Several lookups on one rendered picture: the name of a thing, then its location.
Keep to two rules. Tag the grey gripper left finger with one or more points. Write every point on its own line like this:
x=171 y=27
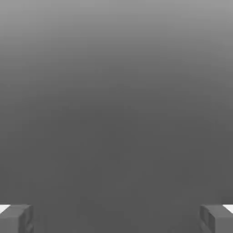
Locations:
x=12 y=220

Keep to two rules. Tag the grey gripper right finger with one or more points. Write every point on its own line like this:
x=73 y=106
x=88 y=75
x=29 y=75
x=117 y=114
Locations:
x=220 y=220

